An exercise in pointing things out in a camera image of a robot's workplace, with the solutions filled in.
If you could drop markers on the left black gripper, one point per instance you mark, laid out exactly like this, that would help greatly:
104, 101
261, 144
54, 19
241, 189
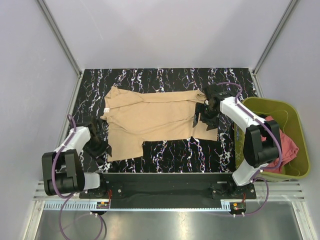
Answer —
100, 151

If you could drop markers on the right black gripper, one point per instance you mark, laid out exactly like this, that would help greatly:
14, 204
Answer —
212, 123

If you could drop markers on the beige t shirt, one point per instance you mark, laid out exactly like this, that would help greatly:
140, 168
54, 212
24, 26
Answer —
134, 118

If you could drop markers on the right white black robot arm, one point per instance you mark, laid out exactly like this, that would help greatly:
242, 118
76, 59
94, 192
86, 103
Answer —
262, 141

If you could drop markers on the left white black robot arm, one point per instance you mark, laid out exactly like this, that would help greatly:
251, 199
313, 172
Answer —
62, 169

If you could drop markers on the left small controller board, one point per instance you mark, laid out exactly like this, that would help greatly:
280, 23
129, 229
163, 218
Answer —
103, 204

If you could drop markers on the small controller board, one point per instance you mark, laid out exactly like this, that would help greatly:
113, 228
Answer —
237, 206
103, 204

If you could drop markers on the olive green plastic bin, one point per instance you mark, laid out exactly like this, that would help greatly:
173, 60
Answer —
290, 124

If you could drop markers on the pink t shirt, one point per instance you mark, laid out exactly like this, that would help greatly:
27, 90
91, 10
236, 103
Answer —
289, 152

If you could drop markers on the right small controller board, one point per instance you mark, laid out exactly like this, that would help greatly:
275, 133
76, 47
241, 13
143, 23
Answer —
237, 206

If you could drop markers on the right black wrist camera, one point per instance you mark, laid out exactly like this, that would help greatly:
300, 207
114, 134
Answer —
211, 90

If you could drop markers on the right aluminium corner post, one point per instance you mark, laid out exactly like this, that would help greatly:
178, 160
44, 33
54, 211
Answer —
275, 35

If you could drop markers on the aluminium corner post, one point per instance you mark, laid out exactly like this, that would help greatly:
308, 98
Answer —
58, 35
275, 35

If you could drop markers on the aluminium frame rail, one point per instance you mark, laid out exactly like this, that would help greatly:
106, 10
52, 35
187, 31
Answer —
188, 200

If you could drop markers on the left aluminium corner post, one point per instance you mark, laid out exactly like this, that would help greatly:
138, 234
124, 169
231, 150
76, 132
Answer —
58, 35

